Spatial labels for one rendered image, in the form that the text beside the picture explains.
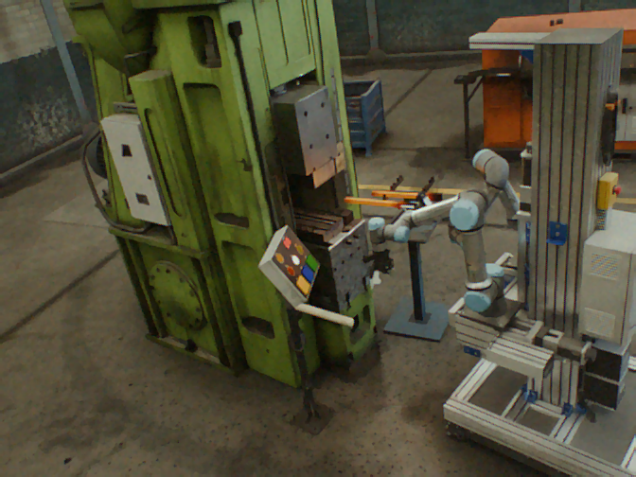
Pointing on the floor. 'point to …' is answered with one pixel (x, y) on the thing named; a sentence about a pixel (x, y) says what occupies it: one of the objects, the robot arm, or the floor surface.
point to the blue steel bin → (365, 112)
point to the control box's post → (300, 356)
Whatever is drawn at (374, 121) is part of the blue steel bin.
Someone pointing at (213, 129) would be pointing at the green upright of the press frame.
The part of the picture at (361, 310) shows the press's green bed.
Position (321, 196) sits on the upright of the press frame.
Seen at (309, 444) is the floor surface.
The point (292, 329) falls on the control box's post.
